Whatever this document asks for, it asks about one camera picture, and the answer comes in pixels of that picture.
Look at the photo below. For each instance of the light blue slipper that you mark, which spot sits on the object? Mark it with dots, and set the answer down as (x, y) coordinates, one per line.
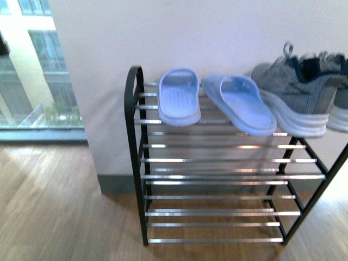
(177, 95)
(238, 98)

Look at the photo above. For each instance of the grey knit sneaker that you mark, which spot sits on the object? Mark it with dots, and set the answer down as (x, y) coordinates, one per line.
(338, 103)
(300, 91)

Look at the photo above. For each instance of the black metal shoe rack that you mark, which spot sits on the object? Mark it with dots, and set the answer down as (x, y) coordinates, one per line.
(210, 183)

